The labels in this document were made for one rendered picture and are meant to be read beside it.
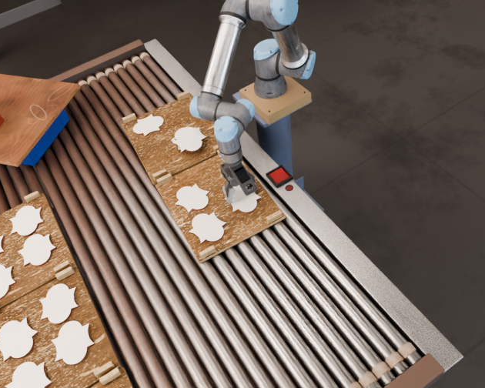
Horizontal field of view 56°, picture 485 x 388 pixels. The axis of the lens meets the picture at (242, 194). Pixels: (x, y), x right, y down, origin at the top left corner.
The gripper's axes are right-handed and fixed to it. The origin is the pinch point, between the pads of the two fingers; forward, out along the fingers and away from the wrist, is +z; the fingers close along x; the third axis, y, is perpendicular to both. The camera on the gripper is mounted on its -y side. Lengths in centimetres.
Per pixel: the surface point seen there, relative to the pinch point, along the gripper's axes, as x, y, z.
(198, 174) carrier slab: 8.7, 21.0, 0.0
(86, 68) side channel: 26, 117, -6
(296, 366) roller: 16, -61, 6
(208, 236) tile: 18.5, -8.1, 0.6
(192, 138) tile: 3.0, 36.6, -4.1
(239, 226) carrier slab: 7.1, -9.8, 1.5
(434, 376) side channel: -14, -83, 4
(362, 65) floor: -168, 135, 88
